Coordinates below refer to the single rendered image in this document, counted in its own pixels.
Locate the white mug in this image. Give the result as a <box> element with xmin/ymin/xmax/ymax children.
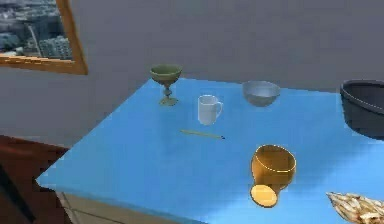
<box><xmin>197</xmin><ymin>94</ymin><xmax>224</xmax><ymax>126</ymax></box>

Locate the yellow pencil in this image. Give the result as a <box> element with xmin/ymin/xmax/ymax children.
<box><xmin>180</xmin><ymin>129</ymin><xmax>226</xmax><ymax>140</ymax></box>

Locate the olive green goblet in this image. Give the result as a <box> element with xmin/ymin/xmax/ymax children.
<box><xmin>149</xmin><ymin>63</ymin><xmax>183</xmax><ymax>107</ymax></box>

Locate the blue top table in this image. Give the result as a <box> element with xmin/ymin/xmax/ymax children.
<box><xmin>35</xmin><ymin>77</ymin><xmax>384</xmax><ymax>224</ymax></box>

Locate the grey metal bowl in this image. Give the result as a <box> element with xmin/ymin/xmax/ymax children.
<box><xmin>242</xmin><ymin>80</ymin><xmax>281</xmax><ymax>108</ymax></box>

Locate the orange clay pot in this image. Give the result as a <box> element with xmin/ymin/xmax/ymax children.
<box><xmin>250</xmin><ymin>144</ymin><xmax>297</xmax><ymax>194</ymax></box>

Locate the round orange lid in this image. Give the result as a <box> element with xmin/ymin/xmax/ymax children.
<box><xmin>249</xmin><ymin>184</ymin><xmax>279</xmax><ymax>209</ymax></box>

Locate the dark grey large bowl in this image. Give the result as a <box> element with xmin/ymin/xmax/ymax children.
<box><xmin>339</xmin><ymin>79</ymin><xmax>384</xmax><ymax>141</ymax></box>

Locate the wooden framed window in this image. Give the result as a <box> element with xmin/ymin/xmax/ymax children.
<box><xmin>0</xmin><ymin>0</ymin><xmax>89</xmax><ymax>76</ymax></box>

